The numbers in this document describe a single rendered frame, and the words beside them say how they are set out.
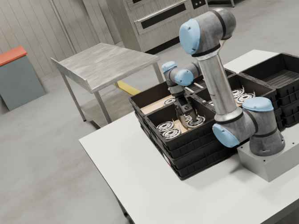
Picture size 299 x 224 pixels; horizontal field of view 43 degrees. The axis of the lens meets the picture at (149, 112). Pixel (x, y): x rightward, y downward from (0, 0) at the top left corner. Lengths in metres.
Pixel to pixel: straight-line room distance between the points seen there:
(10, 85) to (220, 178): 5.95
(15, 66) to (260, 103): 6.10
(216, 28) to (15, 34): 7.72
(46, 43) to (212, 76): 7.71
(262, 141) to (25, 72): 6.08
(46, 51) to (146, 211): 7.50
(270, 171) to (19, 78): 6.14
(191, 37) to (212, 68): 0.15
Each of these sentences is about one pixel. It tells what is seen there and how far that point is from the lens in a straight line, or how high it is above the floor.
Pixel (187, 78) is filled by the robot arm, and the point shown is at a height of 1.15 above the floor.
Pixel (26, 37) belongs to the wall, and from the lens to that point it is 8.97.
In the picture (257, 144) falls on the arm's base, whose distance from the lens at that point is 1.67.
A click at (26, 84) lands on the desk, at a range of 7.39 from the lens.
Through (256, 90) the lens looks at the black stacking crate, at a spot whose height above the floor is 0.88.
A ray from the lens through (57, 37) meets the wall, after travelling 9.04.
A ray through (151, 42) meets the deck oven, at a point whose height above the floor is 0.24.
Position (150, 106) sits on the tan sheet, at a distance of 2.47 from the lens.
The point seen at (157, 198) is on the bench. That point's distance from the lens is 1.82.
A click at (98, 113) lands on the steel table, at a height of 0.22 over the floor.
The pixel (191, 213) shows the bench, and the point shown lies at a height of 0.70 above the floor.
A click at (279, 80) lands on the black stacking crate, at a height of 0.83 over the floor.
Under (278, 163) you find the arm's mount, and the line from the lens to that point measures 1.69.
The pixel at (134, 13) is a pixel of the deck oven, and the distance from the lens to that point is 6.79.
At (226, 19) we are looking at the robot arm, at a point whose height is 1.40.
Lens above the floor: 1.73
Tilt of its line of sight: 22 degrees down
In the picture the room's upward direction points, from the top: 22 degrees counter-clockwise
